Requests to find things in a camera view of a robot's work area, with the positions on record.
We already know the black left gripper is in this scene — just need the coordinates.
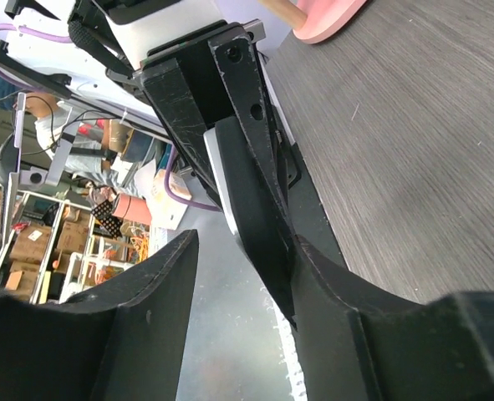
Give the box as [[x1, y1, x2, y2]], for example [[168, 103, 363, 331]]
[[120, 19, 293, 259]]

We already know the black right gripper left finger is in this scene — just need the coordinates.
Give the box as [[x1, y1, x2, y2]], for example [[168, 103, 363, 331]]
[[0, 230, 199, 400]]

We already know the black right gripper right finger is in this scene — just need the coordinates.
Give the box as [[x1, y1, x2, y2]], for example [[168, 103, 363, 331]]
[[292, 238, 494, 400]]

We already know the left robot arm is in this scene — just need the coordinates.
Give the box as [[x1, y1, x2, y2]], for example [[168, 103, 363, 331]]
[[0, 1, 293, 265]]

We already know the pink tiered shelf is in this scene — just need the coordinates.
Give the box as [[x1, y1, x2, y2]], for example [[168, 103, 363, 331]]
[[258, 0, 371, 46]]

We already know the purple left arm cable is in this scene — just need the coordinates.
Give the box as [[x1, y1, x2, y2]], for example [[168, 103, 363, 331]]
[[0, 23, 221, 212]]

